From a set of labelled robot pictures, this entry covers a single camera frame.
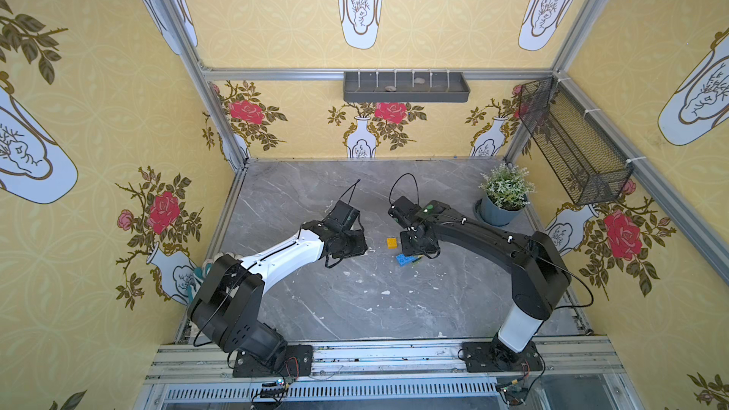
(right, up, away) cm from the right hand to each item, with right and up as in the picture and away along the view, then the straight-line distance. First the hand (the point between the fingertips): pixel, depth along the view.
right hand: (412, 252), depth 87 cm
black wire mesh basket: (+51, +27, -4) cm, 57 cm away
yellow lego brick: (-5, +1, +7) cm, 9 cm away
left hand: (-13, +1, 0) cm, 13 cm away
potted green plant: (+29, +19, +1) cm, 35 cm away
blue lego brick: (-2, -3, +1) cm, 4 cm away
